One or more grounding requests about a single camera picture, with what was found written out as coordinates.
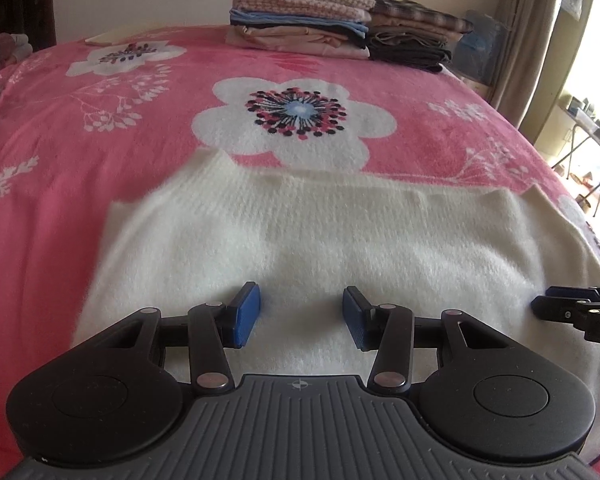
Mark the beige flat strip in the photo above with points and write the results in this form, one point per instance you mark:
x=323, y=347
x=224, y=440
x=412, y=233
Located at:
x=115, y=36

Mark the white fuzzy sweater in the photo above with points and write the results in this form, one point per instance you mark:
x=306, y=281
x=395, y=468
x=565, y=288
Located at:
x=305, y=235

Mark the stack of dark folded clothes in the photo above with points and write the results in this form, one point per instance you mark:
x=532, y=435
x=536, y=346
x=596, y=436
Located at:
x=415, y=35

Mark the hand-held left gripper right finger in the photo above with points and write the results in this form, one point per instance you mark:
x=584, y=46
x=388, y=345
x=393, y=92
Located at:
x=355, y=317

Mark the beige curtain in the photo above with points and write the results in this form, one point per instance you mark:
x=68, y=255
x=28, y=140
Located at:
x=530, y=35

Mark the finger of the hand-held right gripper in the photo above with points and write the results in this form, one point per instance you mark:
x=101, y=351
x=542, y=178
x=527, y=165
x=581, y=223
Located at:
x=560, y=308
x=570, y=291

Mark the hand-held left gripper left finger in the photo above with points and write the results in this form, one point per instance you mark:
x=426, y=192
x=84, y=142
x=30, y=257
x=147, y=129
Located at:
x=247, y=317

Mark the stack of light folded clothes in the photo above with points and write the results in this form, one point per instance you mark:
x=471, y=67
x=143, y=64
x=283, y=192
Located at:
x=300, y=15

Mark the pink floral blanket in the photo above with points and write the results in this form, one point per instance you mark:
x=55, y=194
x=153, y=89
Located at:
x=55, y=135

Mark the folding table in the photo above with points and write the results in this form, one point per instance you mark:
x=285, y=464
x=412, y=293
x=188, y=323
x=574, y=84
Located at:
x=590, y=125

